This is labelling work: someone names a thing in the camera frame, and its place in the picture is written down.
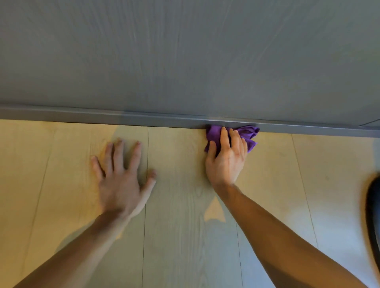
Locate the person's right hand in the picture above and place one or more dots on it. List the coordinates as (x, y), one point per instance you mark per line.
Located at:
(225, 169)

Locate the person's left hand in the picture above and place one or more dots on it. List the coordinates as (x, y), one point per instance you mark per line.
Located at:
(120, 190)

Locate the person's left middle finger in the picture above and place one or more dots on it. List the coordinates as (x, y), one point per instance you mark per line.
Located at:
(118, 155)

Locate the person's left little finger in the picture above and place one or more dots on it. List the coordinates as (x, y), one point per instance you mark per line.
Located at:
(97, 167)

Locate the person's left thumb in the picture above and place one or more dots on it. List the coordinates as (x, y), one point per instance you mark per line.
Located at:
(148, 185)

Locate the person's right thumb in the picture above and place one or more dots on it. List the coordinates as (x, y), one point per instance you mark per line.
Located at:
(211, 151)

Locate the person's right middle finger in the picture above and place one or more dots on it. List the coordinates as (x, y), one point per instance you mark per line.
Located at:
(236, 142)

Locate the purple cleaning cloth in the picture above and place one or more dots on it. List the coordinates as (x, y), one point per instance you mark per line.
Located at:
(248, 137)

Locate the person's left forearm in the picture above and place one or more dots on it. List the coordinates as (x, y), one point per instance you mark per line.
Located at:
(80, 252)

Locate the person's right forearm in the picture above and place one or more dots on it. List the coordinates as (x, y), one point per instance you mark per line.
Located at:
(276, 237)

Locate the grey baseboard strip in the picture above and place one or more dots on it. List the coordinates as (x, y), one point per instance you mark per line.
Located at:
(148, 115)

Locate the black shoe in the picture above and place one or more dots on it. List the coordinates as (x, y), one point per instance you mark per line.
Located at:
(373, 213)

